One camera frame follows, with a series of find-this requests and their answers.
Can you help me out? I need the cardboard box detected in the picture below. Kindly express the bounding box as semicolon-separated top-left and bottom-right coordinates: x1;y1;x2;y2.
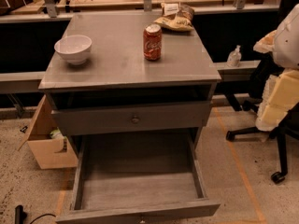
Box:
20;96;78;169

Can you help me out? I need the closed grey top drawer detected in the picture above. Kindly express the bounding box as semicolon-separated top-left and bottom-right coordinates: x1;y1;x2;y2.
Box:
52;102;210;135

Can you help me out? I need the grey wooden drawer cabinet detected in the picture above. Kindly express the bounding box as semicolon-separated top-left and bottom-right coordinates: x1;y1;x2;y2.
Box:
39;12;221;150

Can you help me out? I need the grey metal rail shelf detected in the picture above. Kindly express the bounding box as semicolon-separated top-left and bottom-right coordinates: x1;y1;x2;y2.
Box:
0;60;260;94

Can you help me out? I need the open grey middle drawer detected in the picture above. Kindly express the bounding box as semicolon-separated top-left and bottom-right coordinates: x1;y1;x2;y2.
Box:
57;131;220;224

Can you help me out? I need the white ceramic bowl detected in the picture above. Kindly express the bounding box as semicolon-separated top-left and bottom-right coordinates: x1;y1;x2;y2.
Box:
54;35;93;64

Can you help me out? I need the yellow chip bag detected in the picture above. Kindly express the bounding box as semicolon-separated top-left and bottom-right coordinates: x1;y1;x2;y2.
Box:
155;3;194;32

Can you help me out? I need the clear sanitizer bottle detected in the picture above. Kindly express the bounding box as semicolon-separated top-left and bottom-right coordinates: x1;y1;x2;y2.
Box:
227;45;242;67

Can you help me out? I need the red coke can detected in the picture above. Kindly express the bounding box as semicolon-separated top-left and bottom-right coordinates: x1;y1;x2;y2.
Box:
143;23;162;61

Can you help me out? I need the black cable plug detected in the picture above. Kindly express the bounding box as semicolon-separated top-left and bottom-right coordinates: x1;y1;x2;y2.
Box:
15;205;46;224

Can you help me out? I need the black office chair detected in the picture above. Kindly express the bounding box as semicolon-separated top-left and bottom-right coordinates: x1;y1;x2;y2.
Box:
225;0;299;185

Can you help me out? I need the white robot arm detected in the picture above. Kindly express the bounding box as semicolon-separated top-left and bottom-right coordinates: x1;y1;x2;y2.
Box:
255;5;299;132

